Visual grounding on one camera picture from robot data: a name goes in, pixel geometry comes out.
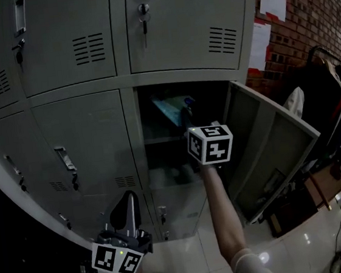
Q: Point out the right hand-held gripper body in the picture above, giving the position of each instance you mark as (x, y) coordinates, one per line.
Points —
(211, 146)

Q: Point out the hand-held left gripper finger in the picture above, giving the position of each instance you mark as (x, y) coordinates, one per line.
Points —
(136, 216)
(114, 209)

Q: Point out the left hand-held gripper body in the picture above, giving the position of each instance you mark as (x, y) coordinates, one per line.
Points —
(106, 258)

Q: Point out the light blue item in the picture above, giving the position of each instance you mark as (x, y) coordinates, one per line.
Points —
(167, 110)

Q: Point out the grey metal locker cabinet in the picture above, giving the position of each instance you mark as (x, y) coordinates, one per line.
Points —
(80, 127)

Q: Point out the person's right forearm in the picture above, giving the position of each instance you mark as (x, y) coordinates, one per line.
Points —
(223, 212)

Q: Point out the grey locker door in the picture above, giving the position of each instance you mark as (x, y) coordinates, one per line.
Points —
(265, 140)

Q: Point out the beige hanging coat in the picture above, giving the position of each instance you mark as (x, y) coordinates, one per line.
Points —
(295, 103)

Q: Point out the black low cart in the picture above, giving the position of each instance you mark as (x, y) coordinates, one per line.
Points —
(290, 217)

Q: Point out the brown wooden box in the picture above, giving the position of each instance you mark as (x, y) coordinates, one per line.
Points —
(326, 187)

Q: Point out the person's beige sleeve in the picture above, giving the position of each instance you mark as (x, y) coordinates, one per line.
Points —
(253, 268)

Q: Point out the row of hanging clothes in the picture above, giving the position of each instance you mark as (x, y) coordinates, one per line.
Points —
(338, 107)

